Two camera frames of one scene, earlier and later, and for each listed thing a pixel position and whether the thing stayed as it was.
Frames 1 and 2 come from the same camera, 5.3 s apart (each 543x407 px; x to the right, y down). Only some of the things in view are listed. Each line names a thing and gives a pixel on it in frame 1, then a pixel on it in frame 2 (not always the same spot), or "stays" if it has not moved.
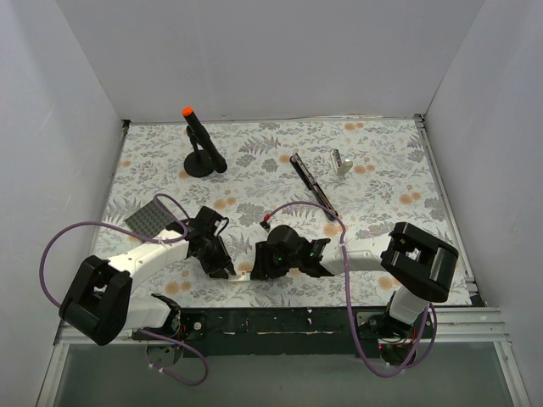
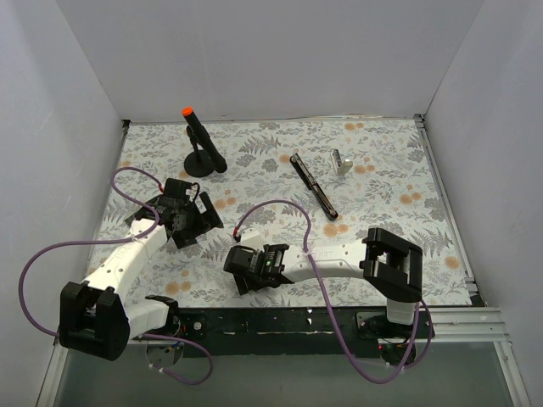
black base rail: x=299 y=331 stays
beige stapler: x=341 y=167 stays
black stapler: x=312 y=185 stays
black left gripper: x=216 y=258 → x=193 y=222
